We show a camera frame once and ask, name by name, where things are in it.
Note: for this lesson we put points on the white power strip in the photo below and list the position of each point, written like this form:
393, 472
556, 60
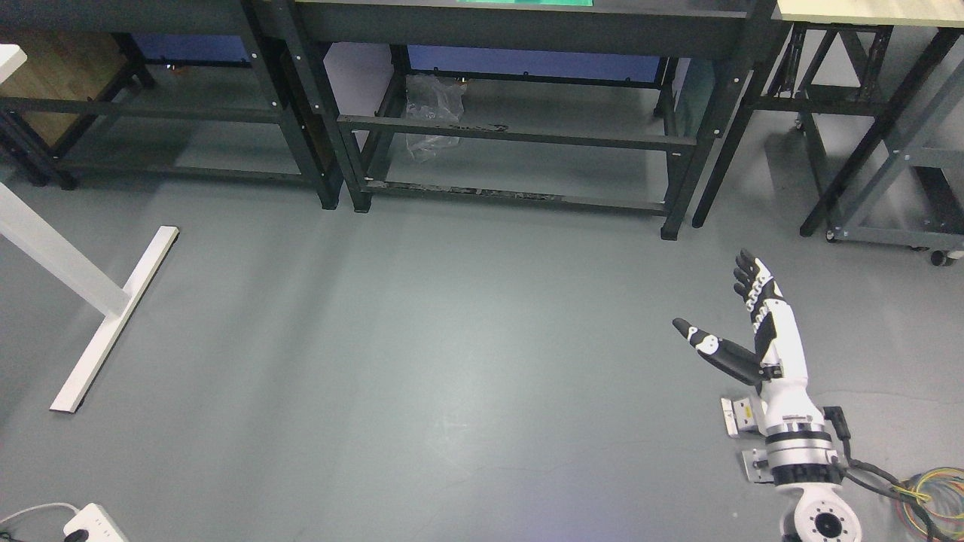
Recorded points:
93, 523

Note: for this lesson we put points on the black metal shelf rack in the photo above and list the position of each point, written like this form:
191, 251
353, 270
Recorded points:
728, 35
192, 89

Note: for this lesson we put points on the silver metal floor bracket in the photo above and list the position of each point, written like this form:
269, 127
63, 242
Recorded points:
742, 418

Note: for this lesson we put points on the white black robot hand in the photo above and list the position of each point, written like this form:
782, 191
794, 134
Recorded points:
776, 368

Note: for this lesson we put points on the black metal shelf rack left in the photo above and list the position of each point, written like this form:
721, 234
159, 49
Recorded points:
192, 89

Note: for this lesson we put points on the clear plastic bag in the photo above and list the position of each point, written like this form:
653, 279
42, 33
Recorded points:
433, 98

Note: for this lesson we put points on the black metal shelf rack middle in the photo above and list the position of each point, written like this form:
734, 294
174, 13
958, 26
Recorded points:
728, 35

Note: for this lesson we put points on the grey wheeled cart frame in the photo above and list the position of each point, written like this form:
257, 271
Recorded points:
825, 58

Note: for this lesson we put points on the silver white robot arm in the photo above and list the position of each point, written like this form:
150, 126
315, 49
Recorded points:
806, 468

